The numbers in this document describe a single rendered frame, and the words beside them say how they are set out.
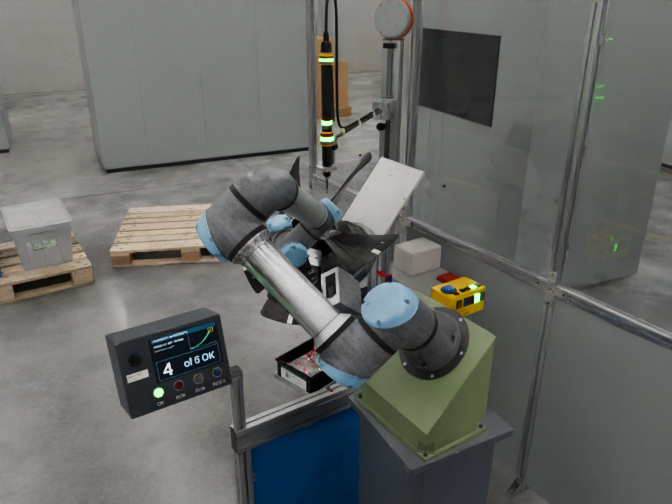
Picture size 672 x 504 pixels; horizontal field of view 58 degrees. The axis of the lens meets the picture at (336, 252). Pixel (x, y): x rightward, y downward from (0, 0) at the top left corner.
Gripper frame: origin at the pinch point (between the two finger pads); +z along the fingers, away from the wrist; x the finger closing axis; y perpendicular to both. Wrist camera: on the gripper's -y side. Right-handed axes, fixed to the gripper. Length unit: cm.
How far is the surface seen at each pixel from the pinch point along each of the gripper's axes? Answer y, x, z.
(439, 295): 38.6, -23.6, 6.9
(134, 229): 3, 329, 94
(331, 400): -10.6, -26.1, 15.0
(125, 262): -19, 290, 98
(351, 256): 19.5, -7.1, -13.8
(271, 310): -6.8, 11.1, 1.4
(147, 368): -52, -29, -34
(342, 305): 14.1, -0.6, 7.0
